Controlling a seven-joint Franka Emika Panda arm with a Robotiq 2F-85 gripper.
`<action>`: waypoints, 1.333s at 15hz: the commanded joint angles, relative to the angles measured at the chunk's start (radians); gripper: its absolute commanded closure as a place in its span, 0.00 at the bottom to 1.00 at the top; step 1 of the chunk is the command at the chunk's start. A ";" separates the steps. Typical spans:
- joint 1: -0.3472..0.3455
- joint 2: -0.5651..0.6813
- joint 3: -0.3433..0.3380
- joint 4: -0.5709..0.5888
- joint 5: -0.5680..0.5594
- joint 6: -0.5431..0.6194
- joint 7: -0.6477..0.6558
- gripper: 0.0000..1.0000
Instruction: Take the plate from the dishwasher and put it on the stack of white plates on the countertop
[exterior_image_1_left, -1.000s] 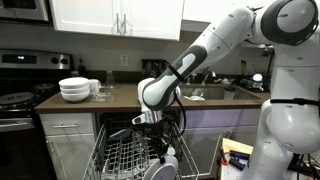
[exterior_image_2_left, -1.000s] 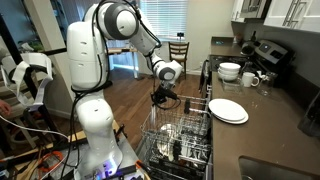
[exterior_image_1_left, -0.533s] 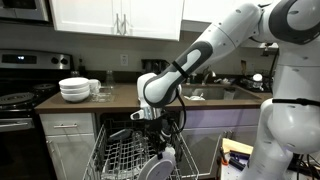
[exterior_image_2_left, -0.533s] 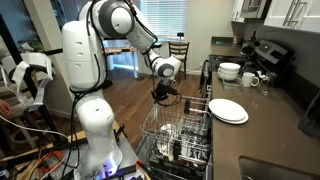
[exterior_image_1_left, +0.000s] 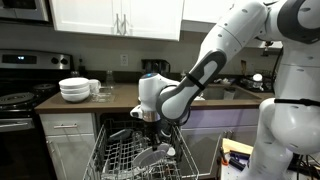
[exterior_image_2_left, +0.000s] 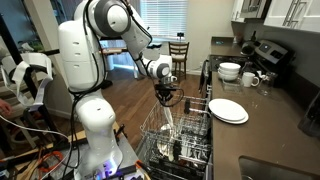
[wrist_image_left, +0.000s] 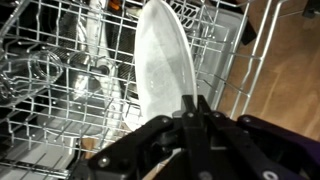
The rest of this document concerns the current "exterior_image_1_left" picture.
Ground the bundle of floor cables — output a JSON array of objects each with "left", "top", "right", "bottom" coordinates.
[{"left": 289, "top": 153, "right": 320, "bottom": 180}]

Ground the silver cabinet handle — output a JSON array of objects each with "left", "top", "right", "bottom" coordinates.
[
  {"left": 114, "top": 13, "right": 121, "bottom": 36},
  {"left": 122, "top": 13, "right": 129, "bottom": 36}
]

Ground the white sink base cabinet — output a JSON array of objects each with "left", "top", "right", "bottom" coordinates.
[{"left": 179, "top": 108, "right": 261, "bottom": 178}]

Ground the stainless steel microwave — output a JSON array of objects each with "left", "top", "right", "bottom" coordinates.
[{"left": 0, "top": 0, "right": 51, "bottom": 24}]

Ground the white lower cabinet door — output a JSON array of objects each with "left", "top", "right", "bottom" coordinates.
[{"left": 45, "top": 133, "right": 98, "bottom": 180}]

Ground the stainless steel stove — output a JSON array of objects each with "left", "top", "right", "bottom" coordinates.
[{"left": 0, "top": 49, "right": 74, "bottom": 180}]

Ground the silver drawer handle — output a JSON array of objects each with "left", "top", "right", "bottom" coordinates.
[{"left": 53, "top": 123, "right": 78, "bottom": 130}]

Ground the white wall outlet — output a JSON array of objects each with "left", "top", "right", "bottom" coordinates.
[{"left": 119, "top": 54, "right": 129, "bottom": 67}]

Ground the white cup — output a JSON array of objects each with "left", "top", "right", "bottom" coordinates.
[{"left": 223, "top": 88, "right": 236, "bottom": 100}]

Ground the wooden board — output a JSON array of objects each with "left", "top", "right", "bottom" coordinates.
[{"left": 221, "top": 137, "right": 254, "bottom": 156}]

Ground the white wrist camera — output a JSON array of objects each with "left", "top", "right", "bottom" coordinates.
[{"left": 129, "top": 105, "right": 145, "bottom": 120}]

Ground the tall clear glass jar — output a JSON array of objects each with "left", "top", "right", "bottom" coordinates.
[{"left": 105, "top": 69, "right": 115, "bottom": 88}]

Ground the kitchen sink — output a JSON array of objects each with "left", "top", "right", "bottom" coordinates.
[{"left": 199, "top": 84, "right": 263, "bottom": 102}]

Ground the dark glass bottle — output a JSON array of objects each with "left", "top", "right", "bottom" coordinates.
[{"left": 77, "top": 58, "right": 87, "bottom": 78}]

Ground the wire dishwasher rack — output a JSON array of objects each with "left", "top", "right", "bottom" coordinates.
[{"left": 82, "top": 121, "right": 200, "bottom": 180}]

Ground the white mug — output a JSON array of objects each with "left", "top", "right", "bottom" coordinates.
[{"left": 88, "top": 78, "right": 102, "bottom": 95}]

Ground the white upper corner cabinet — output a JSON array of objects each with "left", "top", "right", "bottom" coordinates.
[{"left": 182, "top": 0, "right": 236, "bottom": 34}]

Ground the black dish drying rack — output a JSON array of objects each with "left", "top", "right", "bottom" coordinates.
[{"left": 239, "top": 73, "right": 277, "bottom": 93}]

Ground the dark plastic container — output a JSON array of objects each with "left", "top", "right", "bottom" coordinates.
[{"left": 108, "top": 128, "right": 134, "bottom": 143}]

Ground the white bowl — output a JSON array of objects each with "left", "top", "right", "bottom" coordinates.
[
  {"left": 59, "top": 85, "right": 90, "bottom": 96},
  {"left": 60, "top": 90, "right": 91, "bottom": 103},
  {"left": 58, "top": 77, "right": 90, "bottom": 90}
]

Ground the orange handled tool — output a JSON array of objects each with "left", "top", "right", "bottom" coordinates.
[{"left": 218, "top": 146, "right": 230, "bottom": 167}]

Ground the black cylinder tool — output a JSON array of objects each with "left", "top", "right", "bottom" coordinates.
[{"left": 228, "top": 157, "right": 247, "bottom": 172}]

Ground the white work bench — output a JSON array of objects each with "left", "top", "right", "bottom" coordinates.
[{"left": 219, "top": 153, "right": 251, "bottom": 180}]

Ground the clear drinking glass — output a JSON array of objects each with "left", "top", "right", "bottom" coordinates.
[{"left": 131, "top": 130, "right": 144, "bottom": 151}]

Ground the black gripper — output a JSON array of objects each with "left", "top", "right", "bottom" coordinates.
[{"left": 146, "top": 120, "right": 165, "bottom": 154}]

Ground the white drawer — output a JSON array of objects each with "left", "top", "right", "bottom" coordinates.
[{"left": 39, "top": 113, "right": 96, "bottom": 136}]

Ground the clear glass dish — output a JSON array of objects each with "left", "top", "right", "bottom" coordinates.
[{"left": 91, "top": 86, "right": 116, "bottom": 103}]

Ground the white dinner plate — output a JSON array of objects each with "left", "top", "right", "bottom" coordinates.
[{"left": 132, "top": 143, "right": 171, "bottom": 169}]

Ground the dark purple tool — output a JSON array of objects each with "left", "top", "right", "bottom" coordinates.
[{"left": 229, "top": 149, "right": 251, "bottom": 161}]

